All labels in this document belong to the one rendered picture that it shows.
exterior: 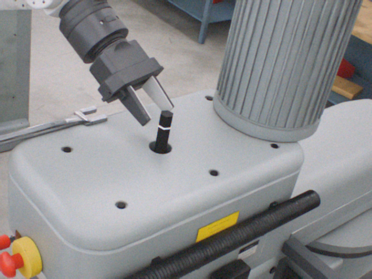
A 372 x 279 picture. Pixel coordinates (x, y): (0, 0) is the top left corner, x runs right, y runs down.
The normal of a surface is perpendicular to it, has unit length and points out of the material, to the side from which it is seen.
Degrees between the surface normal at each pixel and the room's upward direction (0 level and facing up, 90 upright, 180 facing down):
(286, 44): 90
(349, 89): 0
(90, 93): 0
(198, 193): 27
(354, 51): 90
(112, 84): 52
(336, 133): 0
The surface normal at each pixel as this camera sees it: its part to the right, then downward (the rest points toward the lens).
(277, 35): -0.41, 0.44
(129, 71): 0.55, -0.48
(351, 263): 0.23, 0.58
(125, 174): 0.17, -0.82
